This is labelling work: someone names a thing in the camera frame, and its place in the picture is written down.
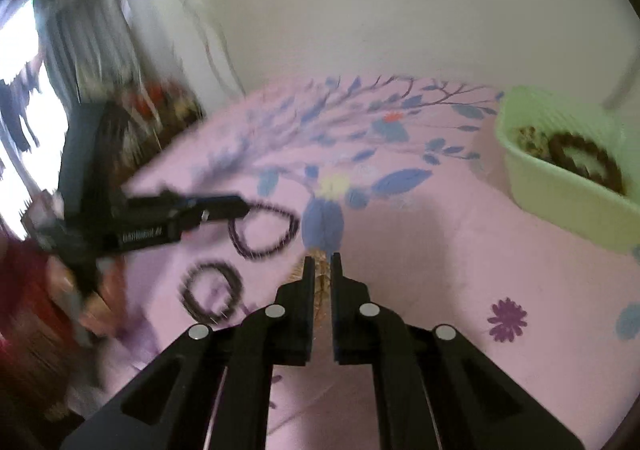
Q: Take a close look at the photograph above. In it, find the yellow crystal bead bracelet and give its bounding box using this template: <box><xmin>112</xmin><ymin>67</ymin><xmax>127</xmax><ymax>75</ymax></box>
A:
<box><xmin>286</xmin><ymin>249</ymin><xmax>334</xmax><ymax>321</ymax></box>

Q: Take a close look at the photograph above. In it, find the pink floral bed sheet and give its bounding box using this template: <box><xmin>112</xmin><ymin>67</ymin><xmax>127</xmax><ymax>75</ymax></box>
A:
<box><xmin>98</xmin><ymin>76</ymin><xmax>639</xmax><ymax>449</ymax></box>

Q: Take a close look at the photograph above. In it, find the left hand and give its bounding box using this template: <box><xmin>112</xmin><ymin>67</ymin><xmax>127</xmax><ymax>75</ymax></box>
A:
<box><xmin>46</xmin><ymin>256</ymin><xmax>127</xmax><ymax>347</ymax></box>

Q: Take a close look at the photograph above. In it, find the dark maroon bead bracelet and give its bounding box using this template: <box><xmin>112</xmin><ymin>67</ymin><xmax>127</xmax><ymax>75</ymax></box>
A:
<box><xmin>178</xmin><ymin>259</ymin><xmax>245</xmax><ymax>326</ymax></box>

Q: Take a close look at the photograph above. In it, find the black wall cable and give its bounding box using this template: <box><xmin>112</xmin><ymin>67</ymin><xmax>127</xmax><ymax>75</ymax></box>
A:
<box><xmin>159</xmin><ymin>0</ymin><xmax>246</xmax><ymax>100</ymax></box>

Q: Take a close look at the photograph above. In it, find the cluttered side shelf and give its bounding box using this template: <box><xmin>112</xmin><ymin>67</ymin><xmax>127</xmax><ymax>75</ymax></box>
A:
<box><xmin>115</xmin><ymin>80</ymin><xmax>204</xmax><ymax>150</ymax></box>

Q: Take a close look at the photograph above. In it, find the dark purple bead bracelet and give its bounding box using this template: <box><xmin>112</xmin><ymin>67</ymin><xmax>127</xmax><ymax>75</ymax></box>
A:
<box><xmin>226</xmin><ymin>201</ymin><xmax>302</xmax><ymax>261</ymax></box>

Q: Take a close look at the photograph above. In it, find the red patterned sleeve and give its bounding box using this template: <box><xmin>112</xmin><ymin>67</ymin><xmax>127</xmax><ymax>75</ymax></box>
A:
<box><xmin>1</xmin><ymin>230</ymin><xmax>77</xmax><ymax>409</ymax></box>

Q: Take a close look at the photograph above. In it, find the brown bead bracelet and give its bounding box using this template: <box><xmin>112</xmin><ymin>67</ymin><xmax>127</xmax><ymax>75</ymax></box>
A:
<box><xmin>546</xmin><ymin>131</ymin><xmax>626</xmax><ymax>196</ymax></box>

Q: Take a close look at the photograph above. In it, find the green plastic basin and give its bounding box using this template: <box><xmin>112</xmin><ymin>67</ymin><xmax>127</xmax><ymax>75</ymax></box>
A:
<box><xmin>495</xmin><ymin>86</ymin><xmax>639</xmax><ymax>253</ymax></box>

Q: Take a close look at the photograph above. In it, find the grey striped curtain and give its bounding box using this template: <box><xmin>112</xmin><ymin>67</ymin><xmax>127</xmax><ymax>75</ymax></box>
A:
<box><xmin>34</xmin><ymin>0</ymin><xmax>142</xmax><ymax>111</ymax></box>

